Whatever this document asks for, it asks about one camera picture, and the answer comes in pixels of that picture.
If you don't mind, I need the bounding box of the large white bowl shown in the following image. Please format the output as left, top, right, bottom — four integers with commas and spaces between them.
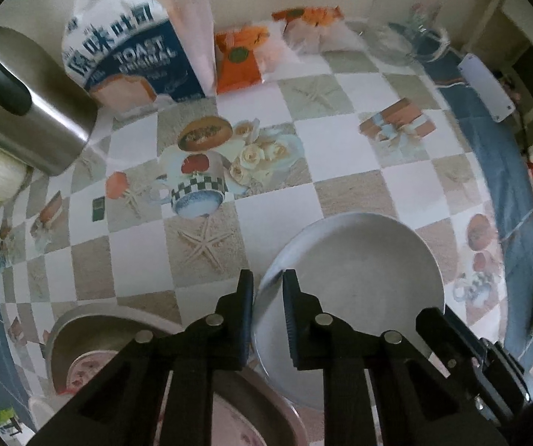
252, 213, 445, 411

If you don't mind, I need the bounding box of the floral round plate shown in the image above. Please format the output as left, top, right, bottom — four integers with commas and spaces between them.
211, 395, 265, 446

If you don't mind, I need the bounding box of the stainless steel round tray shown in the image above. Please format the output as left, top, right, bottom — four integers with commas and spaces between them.
46, 303, 309, 445

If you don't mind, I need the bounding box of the strawberry pattern bowl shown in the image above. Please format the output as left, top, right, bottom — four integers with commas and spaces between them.
65, 350, 117, 395

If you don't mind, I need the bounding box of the checkered tablecloth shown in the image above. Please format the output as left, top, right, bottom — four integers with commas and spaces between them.
0, 51, 533, 424

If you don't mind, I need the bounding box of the orange snack packet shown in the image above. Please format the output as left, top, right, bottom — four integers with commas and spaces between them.
214, 24, 287, 95
272, 6, 365, 54

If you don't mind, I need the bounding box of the toast bread bag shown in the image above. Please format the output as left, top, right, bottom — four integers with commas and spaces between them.
62, 0, 216, 120

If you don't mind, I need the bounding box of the clear glass pitcher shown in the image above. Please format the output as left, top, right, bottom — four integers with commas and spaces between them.
363, 0, 451, 67

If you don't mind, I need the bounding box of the stainless steel thermos jug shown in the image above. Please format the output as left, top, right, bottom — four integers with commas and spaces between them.
0, 26, 98, 176

